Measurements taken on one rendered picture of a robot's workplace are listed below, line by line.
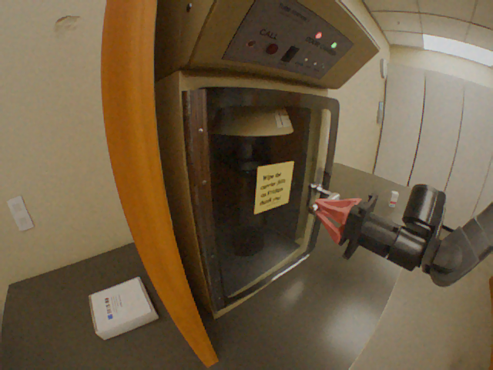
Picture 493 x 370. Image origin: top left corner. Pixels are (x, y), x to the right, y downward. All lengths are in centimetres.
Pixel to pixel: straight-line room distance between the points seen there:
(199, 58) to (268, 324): 49
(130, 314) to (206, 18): 52
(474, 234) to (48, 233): 97
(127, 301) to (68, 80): 60
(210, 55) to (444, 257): 34
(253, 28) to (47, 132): 59
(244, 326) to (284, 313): 10
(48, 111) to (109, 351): 62
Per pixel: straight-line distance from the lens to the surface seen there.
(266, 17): 20
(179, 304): 20
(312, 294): 54
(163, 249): 15
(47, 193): 71
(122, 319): 50
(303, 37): 25
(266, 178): 29
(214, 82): 24
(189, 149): 21
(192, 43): 20
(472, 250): 30
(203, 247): 28
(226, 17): 18
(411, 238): 31
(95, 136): 64
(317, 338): 48
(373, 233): 31
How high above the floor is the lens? 137
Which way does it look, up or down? 25 degrees down
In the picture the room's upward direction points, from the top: straight up
